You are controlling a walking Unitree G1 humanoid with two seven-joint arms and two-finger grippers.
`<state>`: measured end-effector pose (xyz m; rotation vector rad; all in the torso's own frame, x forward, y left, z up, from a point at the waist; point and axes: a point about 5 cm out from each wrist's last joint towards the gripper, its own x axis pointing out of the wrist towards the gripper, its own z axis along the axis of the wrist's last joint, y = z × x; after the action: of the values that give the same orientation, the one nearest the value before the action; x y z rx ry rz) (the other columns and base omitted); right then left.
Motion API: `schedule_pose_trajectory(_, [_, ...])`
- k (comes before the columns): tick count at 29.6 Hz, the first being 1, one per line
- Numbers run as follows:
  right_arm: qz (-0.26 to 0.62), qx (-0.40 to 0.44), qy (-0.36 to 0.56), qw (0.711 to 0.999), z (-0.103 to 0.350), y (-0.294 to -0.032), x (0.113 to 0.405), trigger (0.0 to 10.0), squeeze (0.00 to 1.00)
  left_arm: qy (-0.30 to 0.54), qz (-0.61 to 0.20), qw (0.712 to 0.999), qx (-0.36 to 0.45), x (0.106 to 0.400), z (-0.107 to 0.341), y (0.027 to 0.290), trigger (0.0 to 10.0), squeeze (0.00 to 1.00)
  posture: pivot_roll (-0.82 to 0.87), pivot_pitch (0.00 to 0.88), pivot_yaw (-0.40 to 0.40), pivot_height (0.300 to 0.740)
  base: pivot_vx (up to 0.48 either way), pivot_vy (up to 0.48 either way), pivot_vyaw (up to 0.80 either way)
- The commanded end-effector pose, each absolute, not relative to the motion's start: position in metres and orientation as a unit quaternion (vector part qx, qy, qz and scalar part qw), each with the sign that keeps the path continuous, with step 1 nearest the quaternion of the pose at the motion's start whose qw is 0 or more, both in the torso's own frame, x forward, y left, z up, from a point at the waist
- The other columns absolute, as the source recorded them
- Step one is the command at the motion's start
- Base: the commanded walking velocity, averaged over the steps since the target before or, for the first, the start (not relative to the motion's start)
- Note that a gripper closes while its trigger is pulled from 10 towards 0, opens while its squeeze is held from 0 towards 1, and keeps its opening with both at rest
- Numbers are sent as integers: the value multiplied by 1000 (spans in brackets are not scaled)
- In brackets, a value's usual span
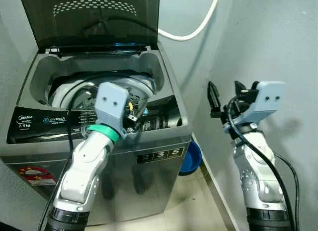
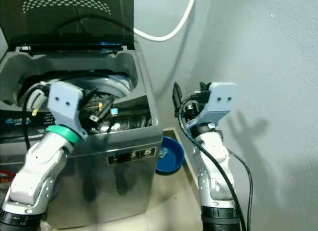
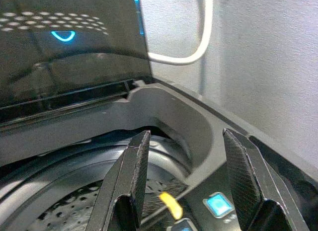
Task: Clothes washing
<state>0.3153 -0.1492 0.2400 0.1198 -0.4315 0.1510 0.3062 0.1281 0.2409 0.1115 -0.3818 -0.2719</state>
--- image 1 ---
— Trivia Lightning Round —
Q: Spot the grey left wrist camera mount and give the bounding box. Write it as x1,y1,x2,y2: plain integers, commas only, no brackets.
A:
94,82,131,136

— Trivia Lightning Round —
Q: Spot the white water hose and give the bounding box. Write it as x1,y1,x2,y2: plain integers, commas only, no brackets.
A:
158,0,222,42

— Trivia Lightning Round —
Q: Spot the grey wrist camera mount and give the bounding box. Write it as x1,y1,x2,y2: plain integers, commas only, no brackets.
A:
94,82,131,136
230,81,287,128

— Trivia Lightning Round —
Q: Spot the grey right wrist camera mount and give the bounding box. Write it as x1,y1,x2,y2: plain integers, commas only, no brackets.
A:
230,81,287,128

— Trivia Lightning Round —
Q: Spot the dark translucent washer lid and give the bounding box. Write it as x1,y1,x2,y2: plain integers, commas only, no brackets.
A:
19,0,160,56

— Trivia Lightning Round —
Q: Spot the small blue plastic basin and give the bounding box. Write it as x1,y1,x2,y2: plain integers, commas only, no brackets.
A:
179,140,203,176

